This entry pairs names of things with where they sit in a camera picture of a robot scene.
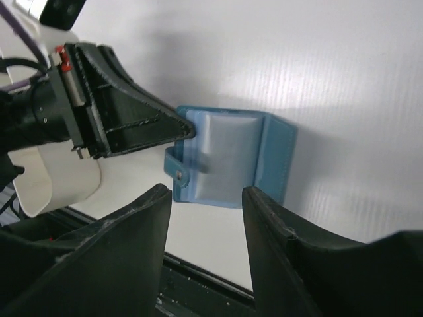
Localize blue leather card holder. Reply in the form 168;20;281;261
164;106;297;209

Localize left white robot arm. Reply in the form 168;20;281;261
1;42;196;186

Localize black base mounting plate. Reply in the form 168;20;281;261
1;208;256;316

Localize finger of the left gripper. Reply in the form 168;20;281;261
75;42;195;139
95;125;195;158

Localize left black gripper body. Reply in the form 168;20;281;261
19;42;96;158

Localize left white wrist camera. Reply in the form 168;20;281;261
0;0;87;83

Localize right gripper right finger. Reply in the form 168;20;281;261
242;187;422;316

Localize white oblong plastic tray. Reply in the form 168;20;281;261
8;141;101;218

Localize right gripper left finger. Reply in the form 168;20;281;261
1;184;172;316

